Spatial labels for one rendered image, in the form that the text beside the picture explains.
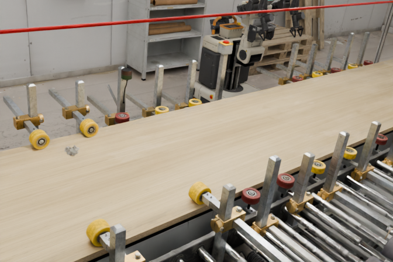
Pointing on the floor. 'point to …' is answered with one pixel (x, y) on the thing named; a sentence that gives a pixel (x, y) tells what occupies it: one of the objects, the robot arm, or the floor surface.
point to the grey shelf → (182, 58)
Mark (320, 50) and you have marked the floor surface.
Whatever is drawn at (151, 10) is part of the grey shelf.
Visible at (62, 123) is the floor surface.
